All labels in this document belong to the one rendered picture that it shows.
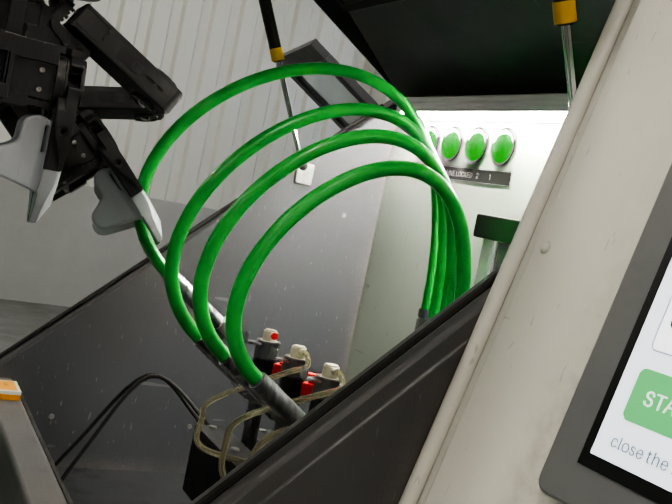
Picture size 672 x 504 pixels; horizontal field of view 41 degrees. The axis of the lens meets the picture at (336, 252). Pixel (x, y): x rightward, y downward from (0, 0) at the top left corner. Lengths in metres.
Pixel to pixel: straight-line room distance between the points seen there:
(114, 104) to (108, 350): 0.45
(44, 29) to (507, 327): 0.45
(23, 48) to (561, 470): 0.52
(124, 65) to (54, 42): 0.06
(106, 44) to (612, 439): 0.51
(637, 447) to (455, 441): 0.17
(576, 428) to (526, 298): 0.12
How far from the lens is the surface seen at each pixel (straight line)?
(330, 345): 1.43
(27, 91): 0.80
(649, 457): 0.57
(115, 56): 0.81
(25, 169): 0.81
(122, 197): 0.95
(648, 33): 0.74
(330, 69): 1.04
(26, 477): 0.94
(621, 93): 0.72
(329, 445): 0.70
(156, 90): 0.82
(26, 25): 0.81
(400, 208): 1.38
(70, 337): 1.30
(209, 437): 1.05
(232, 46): 8.06
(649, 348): 0.59
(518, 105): 1.14
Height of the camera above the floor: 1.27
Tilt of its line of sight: 3 degrees down
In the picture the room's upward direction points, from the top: 12 degrees clockwise
